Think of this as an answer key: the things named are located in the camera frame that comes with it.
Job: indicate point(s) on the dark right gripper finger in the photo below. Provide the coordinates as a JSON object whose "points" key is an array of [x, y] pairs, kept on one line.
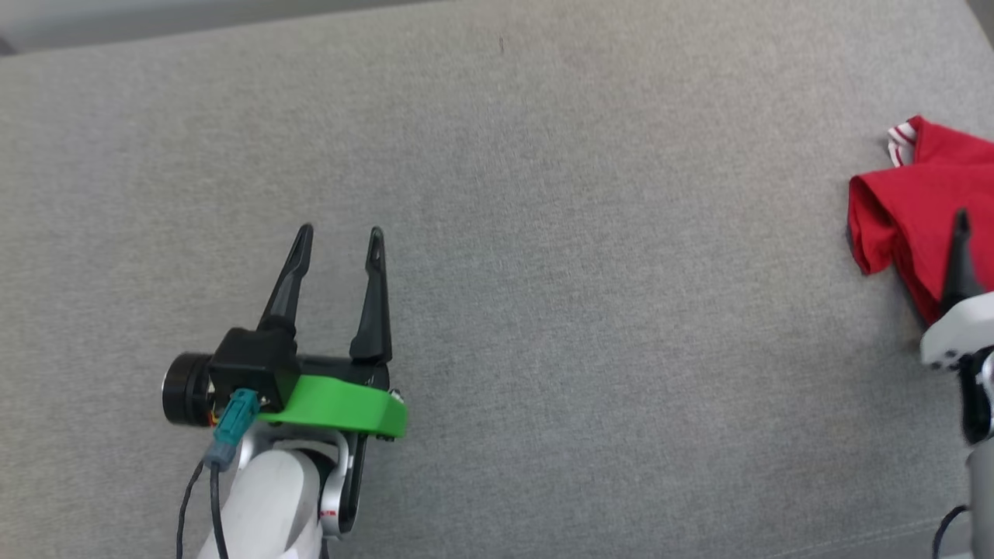
{"points": [[963, 272]]}

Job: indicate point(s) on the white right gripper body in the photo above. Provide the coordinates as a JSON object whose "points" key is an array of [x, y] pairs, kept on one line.
{"points": [[963, 330]]}

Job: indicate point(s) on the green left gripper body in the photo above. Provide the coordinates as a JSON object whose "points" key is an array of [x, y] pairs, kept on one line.
{"points": [[342, 404]]}

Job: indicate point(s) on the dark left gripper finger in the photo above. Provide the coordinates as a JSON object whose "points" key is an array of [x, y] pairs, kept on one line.
{"points": [[377, 310], [291, 287]]}

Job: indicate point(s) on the red and white basketball jersey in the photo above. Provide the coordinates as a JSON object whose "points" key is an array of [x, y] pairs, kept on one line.
{"points": [[908, 202]]}

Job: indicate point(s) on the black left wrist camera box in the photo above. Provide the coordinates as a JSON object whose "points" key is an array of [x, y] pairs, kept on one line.
{"points": [[252, 361]]}

